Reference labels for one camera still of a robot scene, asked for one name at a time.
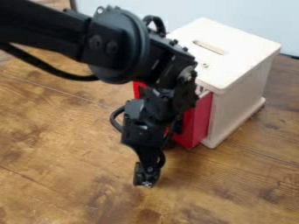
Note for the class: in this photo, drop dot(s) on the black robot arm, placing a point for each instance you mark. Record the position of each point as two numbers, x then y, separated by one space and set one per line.
124 48

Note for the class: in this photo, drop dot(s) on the white wooden box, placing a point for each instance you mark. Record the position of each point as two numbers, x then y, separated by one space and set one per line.
235 60

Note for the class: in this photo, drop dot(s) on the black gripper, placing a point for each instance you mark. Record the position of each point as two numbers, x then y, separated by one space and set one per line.
136 108

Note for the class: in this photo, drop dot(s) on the black drawer handle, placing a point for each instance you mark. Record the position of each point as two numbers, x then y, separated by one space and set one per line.
144 138

